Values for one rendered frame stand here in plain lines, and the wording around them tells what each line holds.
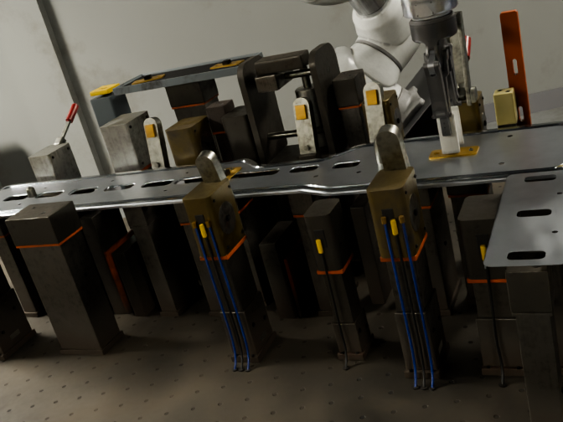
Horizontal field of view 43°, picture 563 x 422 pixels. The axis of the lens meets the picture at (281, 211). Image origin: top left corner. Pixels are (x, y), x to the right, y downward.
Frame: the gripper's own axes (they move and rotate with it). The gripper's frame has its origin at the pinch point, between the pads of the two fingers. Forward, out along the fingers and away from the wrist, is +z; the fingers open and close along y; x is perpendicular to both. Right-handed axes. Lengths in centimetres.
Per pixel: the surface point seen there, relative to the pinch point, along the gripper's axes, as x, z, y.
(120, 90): -86, -11, -27
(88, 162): -284, 71, -229
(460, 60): 0.6, -8.4, -14.9
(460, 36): 1.3, -13.0, -14.6
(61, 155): -102, 0, -17
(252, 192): -36.4, 4.7, 9.0
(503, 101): 7.8, -0.8, -10.7
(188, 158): -62, 4, -11
